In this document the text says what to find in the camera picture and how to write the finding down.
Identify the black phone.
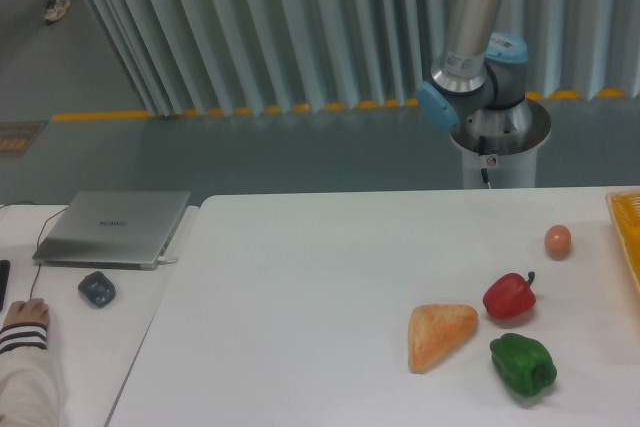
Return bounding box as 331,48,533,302
0,259,11,311

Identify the black mouse cable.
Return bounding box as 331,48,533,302
0,201,71,301

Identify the yellow plastic basket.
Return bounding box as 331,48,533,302
605,189,639,321

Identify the silver laptop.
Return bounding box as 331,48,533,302
33,191,190,270

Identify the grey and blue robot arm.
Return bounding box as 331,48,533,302
416,0,639,130

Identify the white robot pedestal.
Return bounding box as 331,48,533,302
450,99,551,189

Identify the red bell pepper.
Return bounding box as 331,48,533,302
482,271,537,320

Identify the dark blue small case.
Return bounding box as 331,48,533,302
78,271,117,308

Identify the brown egg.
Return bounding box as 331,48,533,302
544,224,572,260

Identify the white folding partition screen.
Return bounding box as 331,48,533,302
87,0,639,116

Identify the green bell pepper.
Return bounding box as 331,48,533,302
489,333,557,398

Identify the forearm in striped sleeve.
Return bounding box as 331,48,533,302
1,322,60,426

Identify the person's hand on mouse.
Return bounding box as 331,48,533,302
3,298,50,329

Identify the triangular toast bread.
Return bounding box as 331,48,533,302
407,304,478,374

